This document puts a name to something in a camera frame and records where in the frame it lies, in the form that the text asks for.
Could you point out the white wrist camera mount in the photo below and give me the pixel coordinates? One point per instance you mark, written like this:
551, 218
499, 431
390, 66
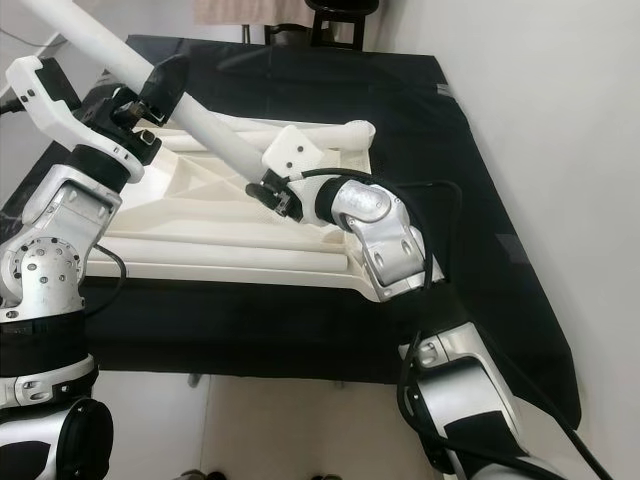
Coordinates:
40, 95
295, 152

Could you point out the black wooden stool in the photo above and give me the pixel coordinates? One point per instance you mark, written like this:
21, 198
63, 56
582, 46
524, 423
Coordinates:
345, 12

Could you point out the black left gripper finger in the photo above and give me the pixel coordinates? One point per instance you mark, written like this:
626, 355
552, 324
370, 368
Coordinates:
166, 88

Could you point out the black tablecloth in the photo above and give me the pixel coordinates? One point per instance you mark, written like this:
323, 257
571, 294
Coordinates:
260, 330

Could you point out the grey robot right leg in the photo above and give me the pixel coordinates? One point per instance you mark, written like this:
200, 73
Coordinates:
328, 477

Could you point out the white plastic table top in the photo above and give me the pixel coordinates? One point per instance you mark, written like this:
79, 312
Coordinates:
210, 220

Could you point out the grey robot left leg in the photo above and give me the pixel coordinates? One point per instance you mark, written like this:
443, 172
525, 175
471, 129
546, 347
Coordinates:
205, 475

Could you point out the grey robot leg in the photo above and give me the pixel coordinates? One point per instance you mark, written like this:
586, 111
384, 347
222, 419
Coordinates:
205, 475
328, 477

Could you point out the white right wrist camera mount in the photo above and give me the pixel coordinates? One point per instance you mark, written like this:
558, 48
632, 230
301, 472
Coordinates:
295, 152

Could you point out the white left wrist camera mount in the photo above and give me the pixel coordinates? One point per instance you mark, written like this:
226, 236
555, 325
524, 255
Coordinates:
40, 95

